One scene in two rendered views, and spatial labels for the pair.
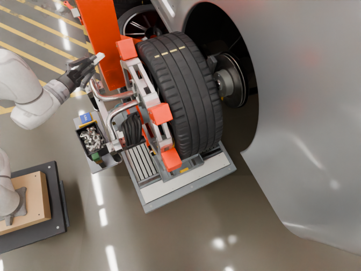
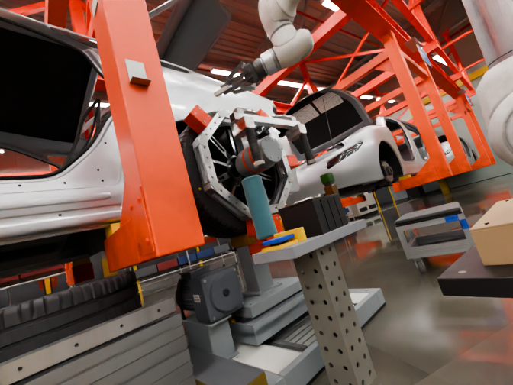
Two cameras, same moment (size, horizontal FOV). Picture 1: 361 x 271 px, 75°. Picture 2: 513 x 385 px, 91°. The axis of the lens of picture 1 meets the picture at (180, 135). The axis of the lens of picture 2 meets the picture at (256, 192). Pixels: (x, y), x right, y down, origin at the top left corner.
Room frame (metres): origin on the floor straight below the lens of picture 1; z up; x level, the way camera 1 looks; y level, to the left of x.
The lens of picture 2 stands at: (0.77, 1.41, 0.51)
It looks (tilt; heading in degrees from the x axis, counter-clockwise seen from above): 9 degrees up; 262
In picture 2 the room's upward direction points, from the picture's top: 16 degrees counter-clockwise
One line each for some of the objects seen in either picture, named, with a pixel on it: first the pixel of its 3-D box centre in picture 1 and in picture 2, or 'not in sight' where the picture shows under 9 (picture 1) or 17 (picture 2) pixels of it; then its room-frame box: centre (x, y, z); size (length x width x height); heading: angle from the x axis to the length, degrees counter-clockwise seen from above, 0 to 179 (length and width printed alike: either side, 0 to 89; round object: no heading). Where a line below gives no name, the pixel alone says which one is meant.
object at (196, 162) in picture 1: (171, 145); (269, 307); (0.68, 0.06, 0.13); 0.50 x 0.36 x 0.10; 35
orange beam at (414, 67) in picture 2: not in sight; (411, 65); (-3.26, -2.43, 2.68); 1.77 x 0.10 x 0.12; 35
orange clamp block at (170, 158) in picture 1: (171, 159); (288, 163); (0.34, 0.02, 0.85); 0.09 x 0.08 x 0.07; 35
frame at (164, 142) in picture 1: (145, 109); (248, 163); (0.59, 0.21, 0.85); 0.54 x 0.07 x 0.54; 35
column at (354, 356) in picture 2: not in sight; (331, 311); (0.53, 0.59, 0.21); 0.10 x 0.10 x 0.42; 35
